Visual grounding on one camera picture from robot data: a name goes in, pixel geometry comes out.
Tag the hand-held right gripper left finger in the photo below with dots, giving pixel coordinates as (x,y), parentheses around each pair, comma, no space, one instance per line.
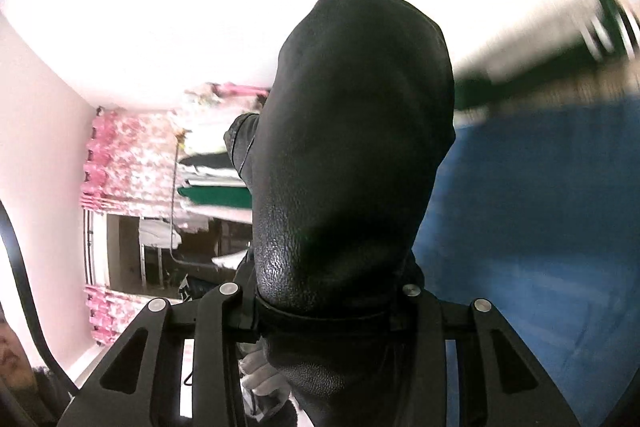
(215,322)

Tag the black leather jacket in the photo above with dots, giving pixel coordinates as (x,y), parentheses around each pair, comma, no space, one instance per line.
(345,147)

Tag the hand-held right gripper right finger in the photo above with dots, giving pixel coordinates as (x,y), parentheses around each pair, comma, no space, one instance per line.
(422,327)

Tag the window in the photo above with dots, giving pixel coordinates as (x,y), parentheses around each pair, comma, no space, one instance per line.
(125,257)

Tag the blue striped plaid bed sheet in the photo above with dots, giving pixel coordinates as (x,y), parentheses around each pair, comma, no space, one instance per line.
(525,217)

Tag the person's face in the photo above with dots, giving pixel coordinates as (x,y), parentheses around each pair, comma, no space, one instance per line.
(12,354)

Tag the pink floral curtain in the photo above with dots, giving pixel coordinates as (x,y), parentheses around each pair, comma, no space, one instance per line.
(130,157)

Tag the row of hanging clothes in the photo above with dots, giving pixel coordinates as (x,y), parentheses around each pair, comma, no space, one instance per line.
(210,157)

